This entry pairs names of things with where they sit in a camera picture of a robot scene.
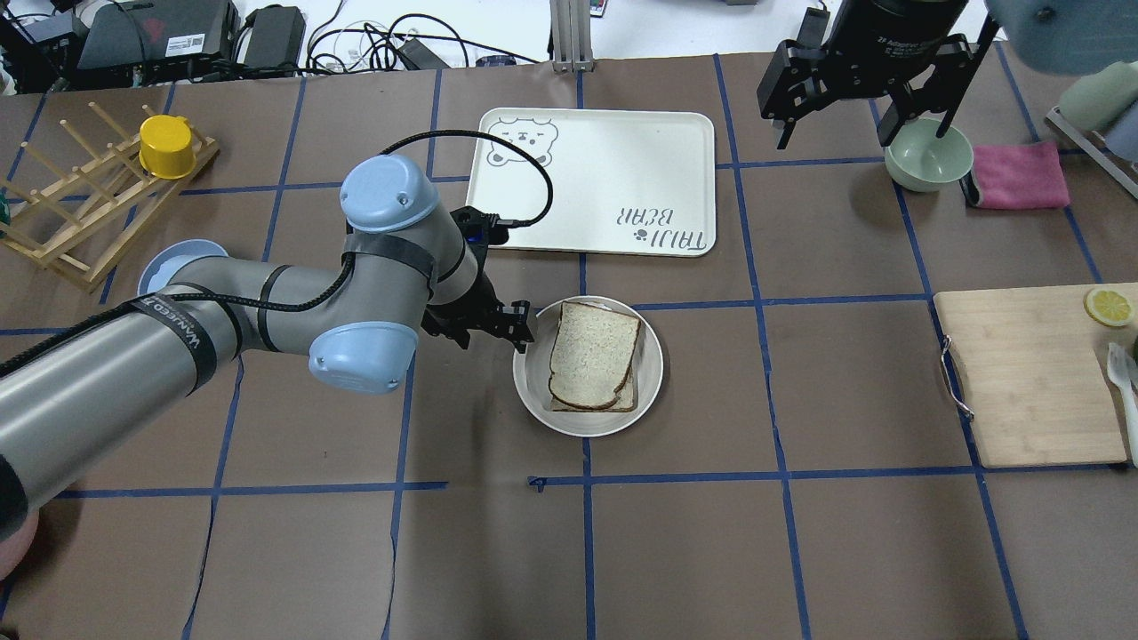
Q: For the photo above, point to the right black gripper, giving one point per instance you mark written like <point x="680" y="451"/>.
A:
<point x="889" y="34"/>

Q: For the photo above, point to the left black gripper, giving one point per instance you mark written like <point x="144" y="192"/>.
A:
<point x="460" y="313"/>

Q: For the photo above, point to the cream round plate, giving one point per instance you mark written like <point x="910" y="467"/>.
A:
<point x="531" y="372"/>

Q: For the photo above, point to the bread slice from board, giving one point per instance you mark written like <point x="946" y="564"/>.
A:
<point x="592" y="355"/>

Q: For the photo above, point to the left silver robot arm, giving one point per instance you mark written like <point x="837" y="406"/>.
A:
<point x="408" y="266"/>

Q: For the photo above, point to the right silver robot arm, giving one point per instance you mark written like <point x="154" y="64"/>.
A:
<point x="1062" y="38"/>

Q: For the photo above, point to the bread slice on plate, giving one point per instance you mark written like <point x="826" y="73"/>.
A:
<point x="626" y="400"/>

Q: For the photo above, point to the green bowl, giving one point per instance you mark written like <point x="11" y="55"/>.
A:
<point x="921" y="161"/>

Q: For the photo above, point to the black power adapter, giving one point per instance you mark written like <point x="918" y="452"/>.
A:
<point x="813" y="27"/>

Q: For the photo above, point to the pink cloth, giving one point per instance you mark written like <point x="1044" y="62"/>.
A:
<point x="1016" y="178"/>

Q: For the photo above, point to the cream bear tray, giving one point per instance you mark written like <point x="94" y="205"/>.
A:
<point x="635" y="183"/>

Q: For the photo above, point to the wooden cutting board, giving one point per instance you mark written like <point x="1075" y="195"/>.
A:
<point x="1031" y="368"/>

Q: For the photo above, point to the lemon half slice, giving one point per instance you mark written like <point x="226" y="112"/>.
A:
<point x="1109" y="306"/>

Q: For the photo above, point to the white plastic knife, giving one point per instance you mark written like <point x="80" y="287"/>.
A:
<point x="1121" y="372"/>

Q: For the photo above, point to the blue bowl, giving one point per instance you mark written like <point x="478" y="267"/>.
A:
<point x="162" y="269"/>

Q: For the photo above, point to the yellow mug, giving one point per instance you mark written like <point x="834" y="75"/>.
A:
<point x="167" y="147"/>

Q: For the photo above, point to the wooden dish rack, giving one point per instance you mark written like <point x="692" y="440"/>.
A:
<point x="83" y="224"/>

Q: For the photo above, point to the black computer box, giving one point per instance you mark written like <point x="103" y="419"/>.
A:
<point x="158" y="34"/>

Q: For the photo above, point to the pink bowl with ice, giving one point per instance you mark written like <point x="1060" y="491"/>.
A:
<point x="16" y="545"/>

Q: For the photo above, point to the aluminium frame post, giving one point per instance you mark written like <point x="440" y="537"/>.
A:
<point x="571" y="37"/>

